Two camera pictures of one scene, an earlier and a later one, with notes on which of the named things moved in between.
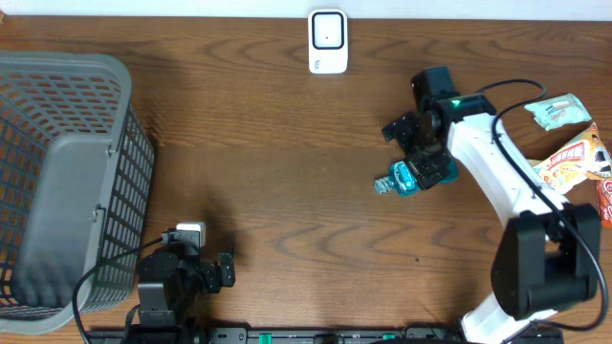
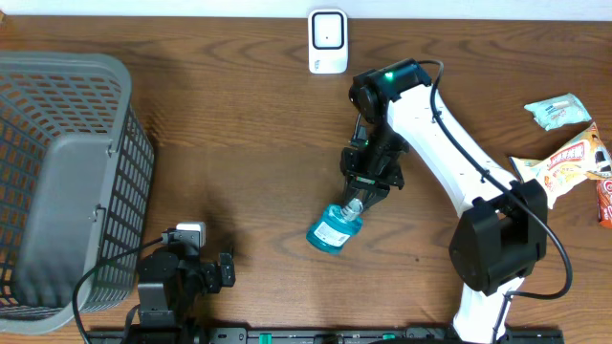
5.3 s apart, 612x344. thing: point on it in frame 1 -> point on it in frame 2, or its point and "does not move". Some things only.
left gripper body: [207, 275] does not move
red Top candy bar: [604, 202] does not move
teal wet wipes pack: [563, 110] does not move
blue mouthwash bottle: [403, 179] -> [332, 229]
